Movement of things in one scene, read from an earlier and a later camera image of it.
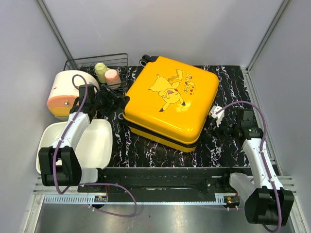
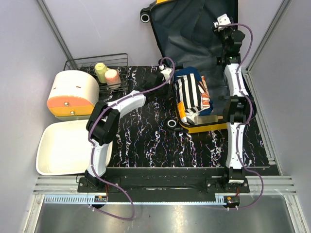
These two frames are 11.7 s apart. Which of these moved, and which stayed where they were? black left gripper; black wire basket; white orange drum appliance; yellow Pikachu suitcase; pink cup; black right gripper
Moved: black right gripper; black left gripper; yellow Pikachu suitcase
Stayed: pink cup; black wire basket; white orange drum appliance
